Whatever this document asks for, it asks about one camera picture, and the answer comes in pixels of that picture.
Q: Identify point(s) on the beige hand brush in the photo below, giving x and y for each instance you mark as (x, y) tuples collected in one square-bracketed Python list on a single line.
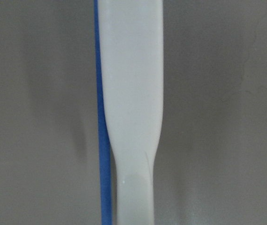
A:
[(132, 61)]

